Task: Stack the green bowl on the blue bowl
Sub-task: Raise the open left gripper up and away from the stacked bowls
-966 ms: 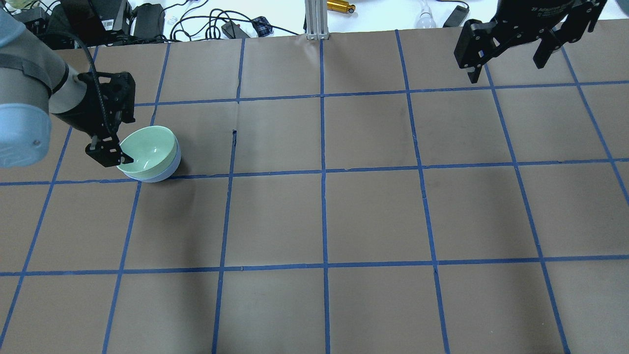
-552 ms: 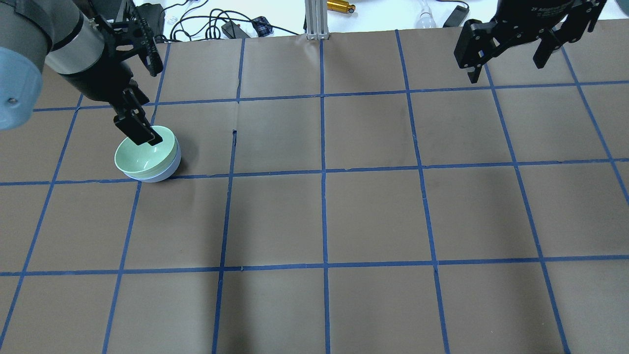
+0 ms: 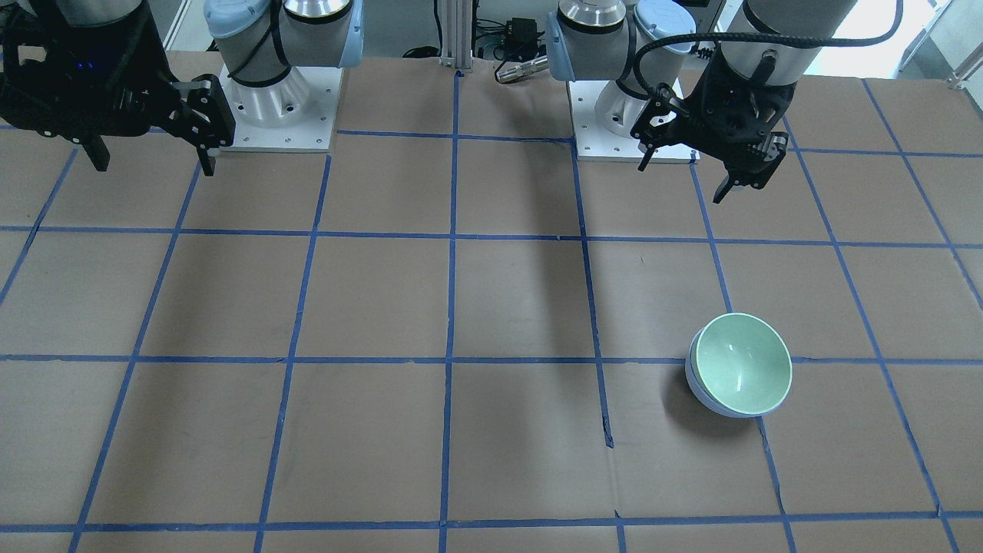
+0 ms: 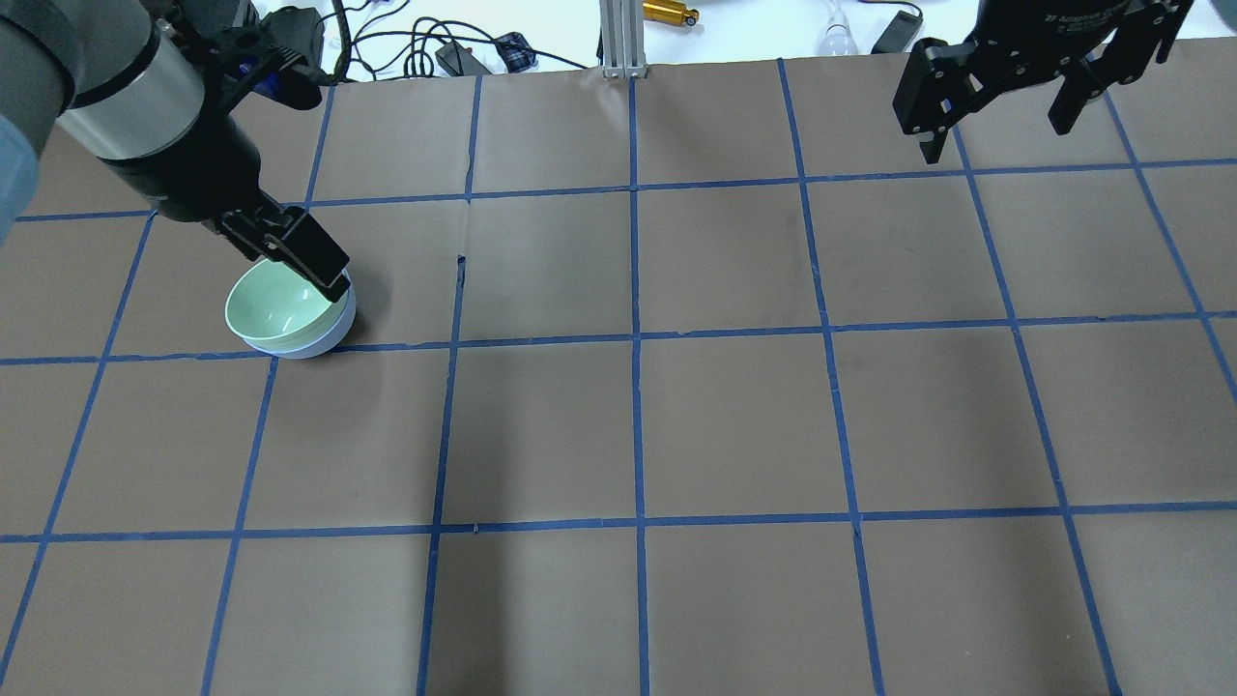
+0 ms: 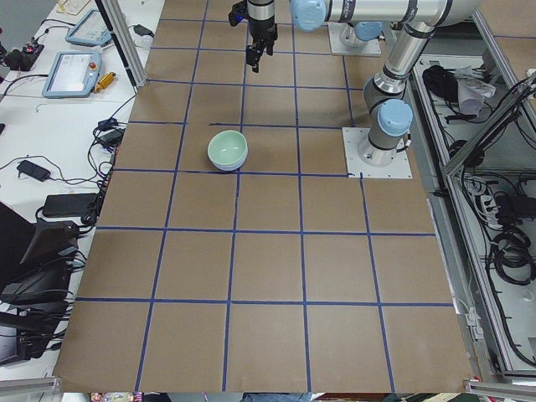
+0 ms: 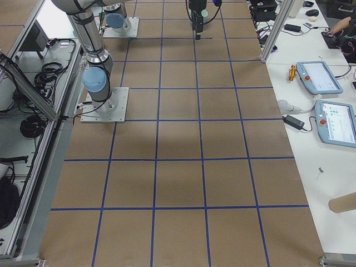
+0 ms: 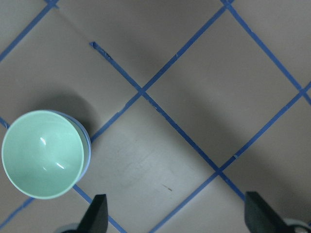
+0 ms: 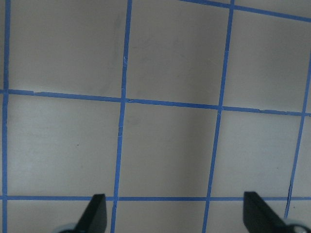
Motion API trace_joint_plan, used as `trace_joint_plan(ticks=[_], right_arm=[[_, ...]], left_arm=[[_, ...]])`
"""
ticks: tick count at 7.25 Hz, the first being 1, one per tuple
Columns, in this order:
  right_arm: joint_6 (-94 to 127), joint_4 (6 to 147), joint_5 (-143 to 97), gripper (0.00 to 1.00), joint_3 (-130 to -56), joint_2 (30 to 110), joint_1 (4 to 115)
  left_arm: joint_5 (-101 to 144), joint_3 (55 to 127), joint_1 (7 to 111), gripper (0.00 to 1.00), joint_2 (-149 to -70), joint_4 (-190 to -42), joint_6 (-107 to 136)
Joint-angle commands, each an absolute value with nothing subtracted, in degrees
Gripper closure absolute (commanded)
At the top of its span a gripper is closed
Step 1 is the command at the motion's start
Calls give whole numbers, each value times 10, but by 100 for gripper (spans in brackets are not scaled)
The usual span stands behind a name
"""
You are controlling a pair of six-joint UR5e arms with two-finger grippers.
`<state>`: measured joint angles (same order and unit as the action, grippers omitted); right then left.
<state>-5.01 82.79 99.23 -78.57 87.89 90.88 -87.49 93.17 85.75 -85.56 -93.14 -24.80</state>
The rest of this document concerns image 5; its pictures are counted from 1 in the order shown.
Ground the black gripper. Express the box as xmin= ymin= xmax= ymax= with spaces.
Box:
xmin=246 ymin=17 xmax=278 ymax=74

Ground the green bowl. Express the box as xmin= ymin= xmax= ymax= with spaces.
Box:
xmin=208 ymin=130 xmax=248 ymax=156

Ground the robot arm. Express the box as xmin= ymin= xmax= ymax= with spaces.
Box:
xmin=339 ymin=21 xmax=383 ymax=47
xmin=290 ymin=0 xmax=480 ymax=168

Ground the blue bowl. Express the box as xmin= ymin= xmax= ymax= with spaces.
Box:
xmin=209 ymin=153 xmax=248 ymax=172

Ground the metallic cylinder tool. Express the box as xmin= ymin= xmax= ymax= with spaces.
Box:
xmin=94 ymin=71 xmax=116 ymax=93

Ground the teach pendant far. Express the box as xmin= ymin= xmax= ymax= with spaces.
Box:
xmin=65 ymin=8 xmax=111 ymax=47

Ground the teach pendant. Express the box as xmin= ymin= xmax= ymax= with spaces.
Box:
xmin=42 ymin=51 xmax=102 ymax=99
xmin=65 ymin=8 xmax=111 ymax=47

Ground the teach pendant near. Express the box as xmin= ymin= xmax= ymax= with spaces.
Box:
xmin=42 ymin=51 xmax=102 ymax=99

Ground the black power adapter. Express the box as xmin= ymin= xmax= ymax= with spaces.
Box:
xmin=42 ymin=193 xmax=97 ymax=218

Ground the black laptop equipment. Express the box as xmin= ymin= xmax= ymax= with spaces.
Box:
xmin=1 ymin=204 xmax=84 ymax=366

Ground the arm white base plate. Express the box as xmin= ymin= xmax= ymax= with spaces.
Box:
xmin=342 ymin=127 xmax=413 ymax=179
xmin=328 ymin=21 xmax=383 ymax=57

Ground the aluminium frame post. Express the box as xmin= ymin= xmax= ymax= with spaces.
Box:
xmin=95 ymin=0 xmax=147 ymax=88

